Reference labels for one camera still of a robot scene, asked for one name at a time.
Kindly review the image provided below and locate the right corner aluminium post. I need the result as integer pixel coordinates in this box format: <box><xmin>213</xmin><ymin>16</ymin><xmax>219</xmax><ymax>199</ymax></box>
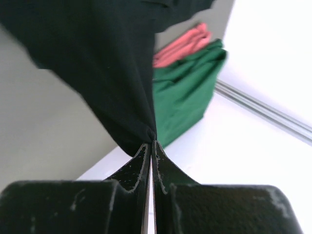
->
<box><xmin>215</xmin><ymin>81</ymin><xmax>312</xmax><ymax>145</ymax></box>

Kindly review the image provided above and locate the folded pink t shirt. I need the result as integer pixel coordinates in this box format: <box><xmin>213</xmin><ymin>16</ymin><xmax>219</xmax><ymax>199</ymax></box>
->
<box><xmin>153</xmin><ymin>22</ymin><xmax>212</xmax><ymax>68</ymax></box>

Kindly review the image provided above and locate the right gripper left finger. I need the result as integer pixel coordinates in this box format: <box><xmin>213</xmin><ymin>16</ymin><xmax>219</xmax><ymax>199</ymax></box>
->
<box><xmin>0</xmin><ymin>144</ymin><xmax>149</xmax><ymax>234</ymax></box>

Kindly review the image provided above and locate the black t shirt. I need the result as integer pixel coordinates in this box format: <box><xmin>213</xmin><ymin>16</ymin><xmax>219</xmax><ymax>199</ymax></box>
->
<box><xmin>0</xmin><ymin>0</ymin><xmax>213</xmax><ymax>156</ymax></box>

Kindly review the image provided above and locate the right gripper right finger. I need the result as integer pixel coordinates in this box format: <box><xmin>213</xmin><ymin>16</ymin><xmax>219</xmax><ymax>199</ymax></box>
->
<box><xmin>151</xmin><ymin>141</ymin><xmax>302</xmax><ymax>234</ymax></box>

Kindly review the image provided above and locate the folded green t shirt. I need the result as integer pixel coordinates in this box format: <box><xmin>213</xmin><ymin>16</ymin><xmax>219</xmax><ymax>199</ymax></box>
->
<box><xmin>153</xmin><ymin>39</ymin><xmax>227</xmax><ymax>147</ymax></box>

